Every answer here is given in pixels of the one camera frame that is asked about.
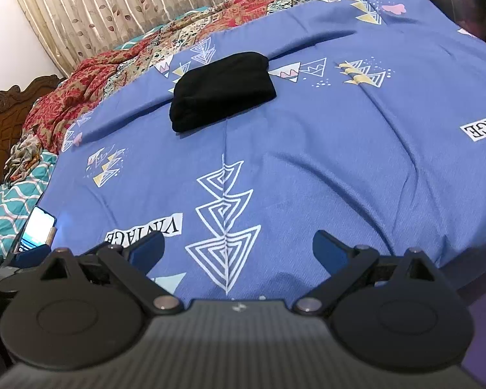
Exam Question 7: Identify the black pants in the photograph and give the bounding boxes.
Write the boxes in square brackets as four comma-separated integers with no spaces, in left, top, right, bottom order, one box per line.
[169,52,276,134]

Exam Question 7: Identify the smartphone with lit screen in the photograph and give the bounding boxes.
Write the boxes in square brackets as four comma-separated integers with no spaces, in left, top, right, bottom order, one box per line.
[14,206,57,252]

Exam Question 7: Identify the teal wavy patterned quilt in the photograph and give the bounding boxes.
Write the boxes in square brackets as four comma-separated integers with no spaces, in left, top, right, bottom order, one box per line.
[0,151,58,257]

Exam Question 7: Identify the crumpled floral cloth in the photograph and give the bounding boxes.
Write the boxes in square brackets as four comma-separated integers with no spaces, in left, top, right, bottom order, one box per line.
[4,134,42,186]

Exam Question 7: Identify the blue patterned bedsheet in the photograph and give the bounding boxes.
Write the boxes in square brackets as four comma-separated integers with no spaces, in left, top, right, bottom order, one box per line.
[39,0,486,300]

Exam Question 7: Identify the red floral patchwork blanket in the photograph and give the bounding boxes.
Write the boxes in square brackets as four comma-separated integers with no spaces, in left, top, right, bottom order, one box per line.
[21,0,398,155]

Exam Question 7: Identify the carved wooden headboard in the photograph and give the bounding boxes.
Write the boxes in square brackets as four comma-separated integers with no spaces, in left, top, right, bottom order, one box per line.
[0,75,63,185]

